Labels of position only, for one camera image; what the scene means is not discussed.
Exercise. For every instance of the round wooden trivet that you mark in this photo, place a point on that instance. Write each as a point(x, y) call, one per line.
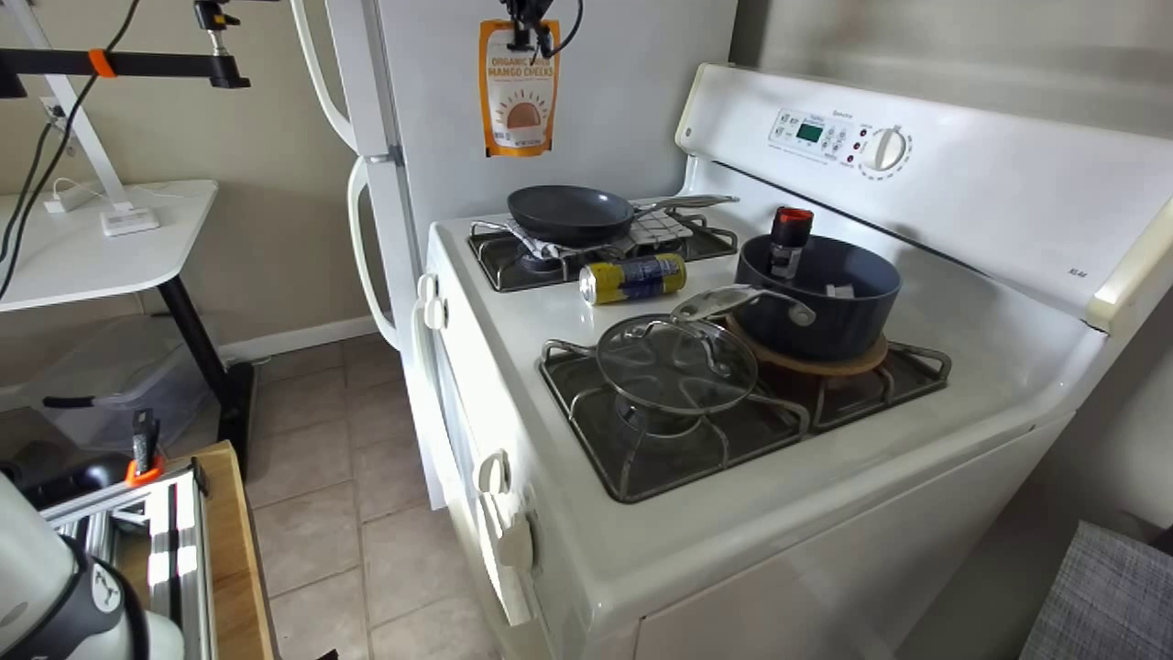
point(810, 365)

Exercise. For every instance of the grey woven mat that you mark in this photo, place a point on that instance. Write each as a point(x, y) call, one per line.
point(1103, 598)

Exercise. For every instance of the black frying pan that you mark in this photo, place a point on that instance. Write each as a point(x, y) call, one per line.
point(571, 210)

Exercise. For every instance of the small black burner grate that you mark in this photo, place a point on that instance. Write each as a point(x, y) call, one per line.
point(515, 263)

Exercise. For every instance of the white refrigerator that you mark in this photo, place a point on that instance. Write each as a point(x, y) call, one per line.
point(635, 75)

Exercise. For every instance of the wooden table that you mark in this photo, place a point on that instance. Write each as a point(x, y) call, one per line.
point(238, 562)

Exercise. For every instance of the white desk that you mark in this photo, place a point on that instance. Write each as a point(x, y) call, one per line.
point(85, 251)

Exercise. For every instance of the large black burner grate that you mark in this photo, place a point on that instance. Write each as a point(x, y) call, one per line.
point(755, 422)

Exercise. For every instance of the red capped spice bottle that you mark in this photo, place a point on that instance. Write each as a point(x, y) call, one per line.
point(788, 231)

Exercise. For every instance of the orange and black clamp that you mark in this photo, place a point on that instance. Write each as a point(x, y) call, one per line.
point(144, 447)

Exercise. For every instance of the white stove timer knob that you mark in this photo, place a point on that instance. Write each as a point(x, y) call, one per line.
point(883, 150)

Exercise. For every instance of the white stand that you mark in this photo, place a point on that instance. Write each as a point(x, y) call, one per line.
point(94, 150)

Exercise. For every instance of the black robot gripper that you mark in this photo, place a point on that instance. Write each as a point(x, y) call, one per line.
point(530, 7)

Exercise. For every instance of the yellow and blue can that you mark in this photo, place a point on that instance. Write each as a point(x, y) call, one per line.
point(631, 281)

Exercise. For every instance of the white and yellow packet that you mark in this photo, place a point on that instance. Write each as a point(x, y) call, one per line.
point(516, 111)

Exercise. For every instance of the white gas stove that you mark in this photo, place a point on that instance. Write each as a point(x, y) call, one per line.
point(977, 307)

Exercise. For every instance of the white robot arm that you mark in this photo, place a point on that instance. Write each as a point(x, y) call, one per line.
point(36, 588)

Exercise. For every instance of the clear plastic bin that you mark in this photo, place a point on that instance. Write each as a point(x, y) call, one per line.
point(111, 378)

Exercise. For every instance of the dark blue pot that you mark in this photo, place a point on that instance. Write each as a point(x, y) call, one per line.
point(845, 299)

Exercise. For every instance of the glass pot lid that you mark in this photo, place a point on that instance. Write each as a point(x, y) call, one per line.
point(676, 365)

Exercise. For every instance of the aluminium frame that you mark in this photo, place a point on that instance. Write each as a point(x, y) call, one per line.
point(184, 562)

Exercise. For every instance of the black camera boom bar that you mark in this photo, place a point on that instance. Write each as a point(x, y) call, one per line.
point(149, 68)

